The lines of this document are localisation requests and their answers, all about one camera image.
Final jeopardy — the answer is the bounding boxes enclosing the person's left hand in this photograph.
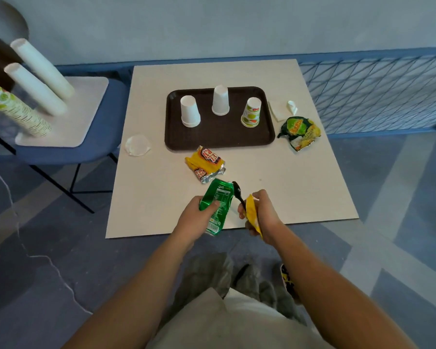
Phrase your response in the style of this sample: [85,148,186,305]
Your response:
[172,195,221,248]

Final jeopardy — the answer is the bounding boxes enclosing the person's right hand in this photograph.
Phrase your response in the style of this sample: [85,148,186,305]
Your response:
[238,189,285,245]

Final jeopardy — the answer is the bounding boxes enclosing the crushed green drink can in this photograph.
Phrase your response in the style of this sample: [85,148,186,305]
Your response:
[199,178,235,237]

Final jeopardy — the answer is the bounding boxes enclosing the black plastic spoon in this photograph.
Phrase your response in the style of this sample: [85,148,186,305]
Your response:
[232,181,247,211]

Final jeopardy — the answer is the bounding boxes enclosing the person's left forearm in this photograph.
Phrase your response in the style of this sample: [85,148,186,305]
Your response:
[62,232,201,349]

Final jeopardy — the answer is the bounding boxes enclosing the person's right forearm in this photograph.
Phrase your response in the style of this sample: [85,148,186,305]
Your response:
[267,222,418,349]

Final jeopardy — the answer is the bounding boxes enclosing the yellow and red snack wrapper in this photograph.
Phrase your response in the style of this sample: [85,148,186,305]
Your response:
[185,145,226,184]

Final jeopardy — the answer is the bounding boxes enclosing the person's grey trousers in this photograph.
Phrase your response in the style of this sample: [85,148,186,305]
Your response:
[159,252,307,329]

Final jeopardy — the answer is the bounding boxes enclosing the dark brown serving tray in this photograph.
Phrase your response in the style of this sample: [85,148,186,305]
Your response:
[164,86,276,152]

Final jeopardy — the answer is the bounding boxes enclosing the green and yellow snack packet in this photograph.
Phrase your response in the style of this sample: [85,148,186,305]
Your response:
[277,116,322,152]

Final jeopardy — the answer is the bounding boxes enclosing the green printed paper cup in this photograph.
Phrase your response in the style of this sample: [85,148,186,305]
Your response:
[241,97,262,128]

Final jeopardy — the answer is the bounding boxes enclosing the white paper napkin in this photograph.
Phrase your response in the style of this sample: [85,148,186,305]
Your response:
[268,101,293,123]

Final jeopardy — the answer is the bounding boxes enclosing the black and yellow shoe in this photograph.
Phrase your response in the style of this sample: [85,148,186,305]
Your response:
[280,264,303,306]

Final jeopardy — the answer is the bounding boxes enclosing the clear plastic lid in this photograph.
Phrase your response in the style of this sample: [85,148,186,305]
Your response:
[125,134,152,157]

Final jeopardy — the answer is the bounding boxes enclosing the white paper cup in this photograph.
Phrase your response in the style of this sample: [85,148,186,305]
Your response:
[212,85,230,116]
[180,95,201,128]

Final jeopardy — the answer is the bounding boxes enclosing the person's white shirt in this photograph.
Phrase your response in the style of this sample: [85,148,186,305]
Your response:
[146,287,335,349]

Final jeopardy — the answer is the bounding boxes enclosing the blue chair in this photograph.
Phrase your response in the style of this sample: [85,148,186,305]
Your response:
[0,77,129,214]

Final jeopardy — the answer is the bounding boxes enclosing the blue mesh railing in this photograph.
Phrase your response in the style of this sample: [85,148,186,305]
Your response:
[54,47,436,139]

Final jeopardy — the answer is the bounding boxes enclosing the white square board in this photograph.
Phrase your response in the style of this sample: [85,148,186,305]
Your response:
[15,76,109,148]

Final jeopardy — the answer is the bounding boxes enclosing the stack of white paper cups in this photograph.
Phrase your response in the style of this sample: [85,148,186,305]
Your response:
[10,38,75,100]
[4,63,68,117]

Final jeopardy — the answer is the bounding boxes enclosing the stack of green printed cups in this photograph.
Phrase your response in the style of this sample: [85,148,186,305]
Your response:
[0,77,53,138]

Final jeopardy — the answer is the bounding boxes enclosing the round dark brown table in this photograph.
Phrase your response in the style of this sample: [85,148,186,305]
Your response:
[0,0,30,126]

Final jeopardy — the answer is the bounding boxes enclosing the white cable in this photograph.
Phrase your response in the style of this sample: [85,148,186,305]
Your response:
[0,158,93,316]

